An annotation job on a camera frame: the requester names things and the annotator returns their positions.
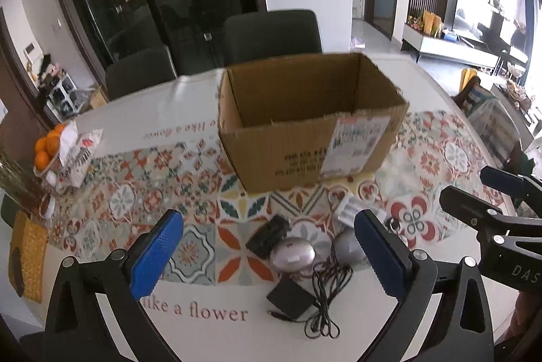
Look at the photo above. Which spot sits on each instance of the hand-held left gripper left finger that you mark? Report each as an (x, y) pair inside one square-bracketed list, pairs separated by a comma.
[(156, 256)]

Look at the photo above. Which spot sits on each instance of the pale floor bin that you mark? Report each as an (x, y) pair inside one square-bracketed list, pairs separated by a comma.
[(358, 43)]

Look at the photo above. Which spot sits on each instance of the person's right forearm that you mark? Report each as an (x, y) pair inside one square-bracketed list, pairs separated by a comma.
[(525, 313)]

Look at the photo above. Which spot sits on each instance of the white fruit basket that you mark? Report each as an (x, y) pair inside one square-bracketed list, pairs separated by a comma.
[(63, 150)]

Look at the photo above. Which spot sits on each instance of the white battery charger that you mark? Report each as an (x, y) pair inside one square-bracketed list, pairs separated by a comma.
[(349, 209)]

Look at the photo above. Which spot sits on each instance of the yellow wooden object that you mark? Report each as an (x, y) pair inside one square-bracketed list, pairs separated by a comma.
[(465, 77)]

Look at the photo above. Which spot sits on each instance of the orange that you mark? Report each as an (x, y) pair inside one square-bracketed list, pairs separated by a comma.
[(56, 137), (43, 145), (61, 128), (41, 161)]

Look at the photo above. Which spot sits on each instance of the small dark metal object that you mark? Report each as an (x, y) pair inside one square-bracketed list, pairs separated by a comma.
[(394, 225)]

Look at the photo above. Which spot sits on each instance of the silver oval mouse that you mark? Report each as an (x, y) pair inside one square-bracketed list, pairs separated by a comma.
[(292, 256), (347, 247)]

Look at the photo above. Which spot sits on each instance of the television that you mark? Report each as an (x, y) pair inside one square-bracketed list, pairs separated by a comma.
[(470, 10)]

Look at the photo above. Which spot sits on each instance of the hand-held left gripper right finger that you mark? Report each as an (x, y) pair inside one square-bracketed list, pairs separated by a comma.
[(379, 252)]

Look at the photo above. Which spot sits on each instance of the white printed snack bag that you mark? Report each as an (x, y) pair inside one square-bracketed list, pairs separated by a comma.
[(82, 159)]

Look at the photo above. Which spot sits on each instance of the small white bowl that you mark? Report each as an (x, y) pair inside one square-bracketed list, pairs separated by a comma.
[(47, 207)]

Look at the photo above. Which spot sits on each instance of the yellow bags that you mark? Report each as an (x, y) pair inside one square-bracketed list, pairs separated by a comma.
[(431, 21)]

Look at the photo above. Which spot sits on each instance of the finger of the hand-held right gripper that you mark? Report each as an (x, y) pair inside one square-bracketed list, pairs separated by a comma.
[(465, 203), (501, 178)]

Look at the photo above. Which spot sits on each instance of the black rectangular device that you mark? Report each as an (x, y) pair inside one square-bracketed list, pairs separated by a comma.
[(269, 237)]

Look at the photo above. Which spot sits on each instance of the dark dining chair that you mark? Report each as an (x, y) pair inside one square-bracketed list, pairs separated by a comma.
[(139, 70), (271, 38)]

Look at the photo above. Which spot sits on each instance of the white storage shelf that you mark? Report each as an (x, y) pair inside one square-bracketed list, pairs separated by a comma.
[(57, 93)]

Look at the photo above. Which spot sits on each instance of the brown cardboard box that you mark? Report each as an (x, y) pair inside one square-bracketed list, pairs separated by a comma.
[(275, 150)]

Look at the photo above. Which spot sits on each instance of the white tv cabinet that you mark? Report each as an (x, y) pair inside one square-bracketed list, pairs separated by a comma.
[(444, 48)]

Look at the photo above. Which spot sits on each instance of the yellow placemat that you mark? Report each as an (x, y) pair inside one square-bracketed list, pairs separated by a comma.
[(27, 256)]

